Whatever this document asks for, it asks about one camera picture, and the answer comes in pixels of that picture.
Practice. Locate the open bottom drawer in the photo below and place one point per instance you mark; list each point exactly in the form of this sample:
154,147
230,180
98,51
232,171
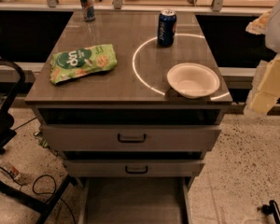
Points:
153,200

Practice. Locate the middle drawer with black handle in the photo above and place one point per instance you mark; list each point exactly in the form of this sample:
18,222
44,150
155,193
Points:
133,168

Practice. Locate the white paper bowl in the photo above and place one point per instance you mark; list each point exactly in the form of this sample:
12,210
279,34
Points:
193,80

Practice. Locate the top drawer with black handle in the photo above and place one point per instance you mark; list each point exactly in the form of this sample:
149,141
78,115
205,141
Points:
131,138

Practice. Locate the black chair frame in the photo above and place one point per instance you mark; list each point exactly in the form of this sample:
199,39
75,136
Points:
6,134

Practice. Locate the blue pepsi can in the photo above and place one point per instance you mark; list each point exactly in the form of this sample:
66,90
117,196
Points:
166,28

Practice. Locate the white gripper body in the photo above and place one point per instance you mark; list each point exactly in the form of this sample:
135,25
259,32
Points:
279,32

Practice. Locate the green chip bag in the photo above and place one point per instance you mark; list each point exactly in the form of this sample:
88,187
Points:
82,62

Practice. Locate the grey drawer cabinet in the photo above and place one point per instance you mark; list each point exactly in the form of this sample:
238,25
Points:
136,92

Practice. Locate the drawer with black handle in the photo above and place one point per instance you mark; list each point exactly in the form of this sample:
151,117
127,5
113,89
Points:
131,138
133,168

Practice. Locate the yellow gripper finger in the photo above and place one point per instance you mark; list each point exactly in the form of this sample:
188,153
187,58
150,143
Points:
265,90
259,25

